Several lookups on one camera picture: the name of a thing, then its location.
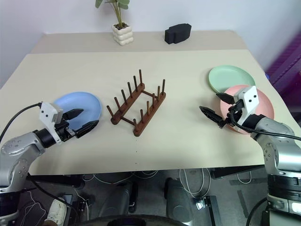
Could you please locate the white bubbly plant pot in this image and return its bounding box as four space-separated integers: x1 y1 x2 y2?
111 23 135 46

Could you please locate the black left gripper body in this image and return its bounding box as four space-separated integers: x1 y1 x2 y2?
54 118 79 142

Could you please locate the blue plate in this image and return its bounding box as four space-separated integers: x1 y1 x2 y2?
52 91 103 131

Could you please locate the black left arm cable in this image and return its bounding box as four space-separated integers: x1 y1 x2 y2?
0 103 43 142

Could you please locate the white shoe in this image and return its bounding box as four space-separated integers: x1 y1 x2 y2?
44 198 68 225

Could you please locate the purple ribbed object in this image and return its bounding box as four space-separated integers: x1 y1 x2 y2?
265 30 301 118

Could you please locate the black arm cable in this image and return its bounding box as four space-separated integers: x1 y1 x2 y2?
229 101 301 142
0 103 43 142

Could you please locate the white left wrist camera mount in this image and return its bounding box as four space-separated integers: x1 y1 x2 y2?
39 101 65 143

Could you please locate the wooden dish rack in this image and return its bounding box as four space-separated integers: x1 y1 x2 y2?
106 68 167 137

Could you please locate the red plate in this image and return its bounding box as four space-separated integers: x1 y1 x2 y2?
219 84 276 136

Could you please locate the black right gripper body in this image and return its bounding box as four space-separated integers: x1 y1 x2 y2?
219 99 246 129

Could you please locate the dark rounded shape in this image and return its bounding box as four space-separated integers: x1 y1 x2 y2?
164 177 208 220
99 180 139 214

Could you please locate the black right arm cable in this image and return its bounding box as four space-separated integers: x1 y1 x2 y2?
229 101 301 142

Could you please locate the black table frame bar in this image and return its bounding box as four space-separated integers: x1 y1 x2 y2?
208 166 267 180

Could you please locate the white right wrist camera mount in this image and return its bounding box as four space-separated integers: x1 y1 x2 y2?
232 85 260 129

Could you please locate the dark rounded rim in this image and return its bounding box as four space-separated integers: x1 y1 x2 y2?
79 212 187 226

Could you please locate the black foam block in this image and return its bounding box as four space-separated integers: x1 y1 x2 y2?
163 22 192 45

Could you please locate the black metal floor bracket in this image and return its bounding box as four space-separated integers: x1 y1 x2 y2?
201 194 222 226

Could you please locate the green leafy plant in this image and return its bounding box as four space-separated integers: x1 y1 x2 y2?
95 0 131 30

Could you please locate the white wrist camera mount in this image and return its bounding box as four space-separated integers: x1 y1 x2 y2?
39 101 65 143
232 85 260 129

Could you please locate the green plate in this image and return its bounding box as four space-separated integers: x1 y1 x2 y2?
208 65 257 94

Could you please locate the beige table mat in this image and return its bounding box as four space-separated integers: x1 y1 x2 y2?
0 48 279 177

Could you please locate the white floor cable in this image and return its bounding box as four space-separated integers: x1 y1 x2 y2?
178 168 213 199
81 170 158 185

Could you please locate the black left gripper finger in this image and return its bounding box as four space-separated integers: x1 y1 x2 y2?
74 120 100 139
62 108 84 121

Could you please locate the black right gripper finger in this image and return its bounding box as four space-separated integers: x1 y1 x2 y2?
215 92 236 105
199 105 224 127

